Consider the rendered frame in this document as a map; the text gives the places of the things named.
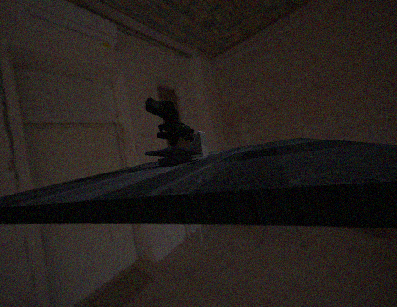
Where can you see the grey switch panel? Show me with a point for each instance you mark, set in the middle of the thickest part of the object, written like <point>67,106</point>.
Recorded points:
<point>173,155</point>

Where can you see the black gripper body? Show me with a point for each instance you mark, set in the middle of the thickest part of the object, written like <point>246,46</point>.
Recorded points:
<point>178,129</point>

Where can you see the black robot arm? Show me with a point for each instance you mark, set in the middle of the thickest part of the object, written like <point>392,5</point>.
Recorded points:
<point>165,110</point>

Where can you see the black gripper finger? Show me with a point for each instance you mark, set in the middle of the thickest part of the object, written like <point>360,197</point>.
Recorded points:
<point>175,139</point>
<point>169,139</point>

